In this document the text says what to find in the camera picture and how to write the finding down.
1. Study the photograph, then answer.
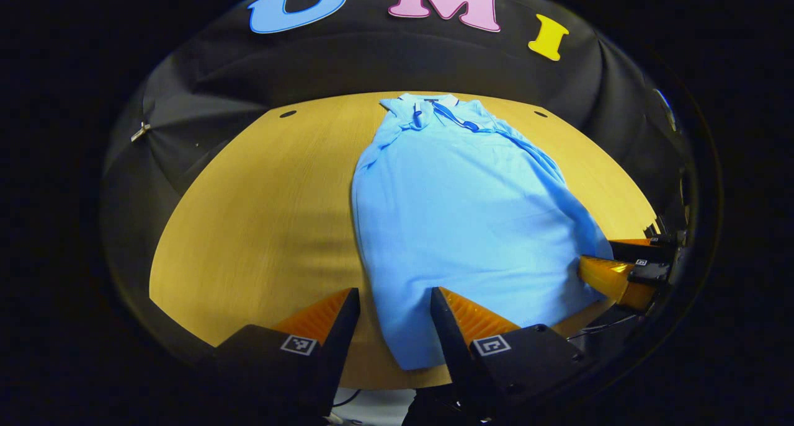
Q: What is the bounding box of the light blue T-shirt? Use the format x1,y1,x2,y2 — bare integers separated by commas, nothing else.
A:
350,93,615,371

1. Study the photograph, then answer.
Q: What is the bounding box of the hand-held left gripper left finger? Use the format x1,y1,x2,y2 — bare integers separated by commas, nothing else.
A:
214,288,362,419

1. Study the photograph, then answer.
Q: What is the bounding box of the black backdrop cloth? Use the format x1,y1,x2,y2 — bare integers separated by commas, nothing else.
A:
102,0,695,352

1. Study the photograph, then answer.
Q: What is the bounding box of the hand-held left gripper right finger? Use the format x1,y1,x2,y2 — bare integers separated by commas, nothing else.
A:
430,286,587,424

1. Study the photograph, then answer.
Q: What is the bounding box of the black cable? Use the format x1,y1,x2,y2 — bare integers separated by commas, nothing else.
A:
566,313,641,342

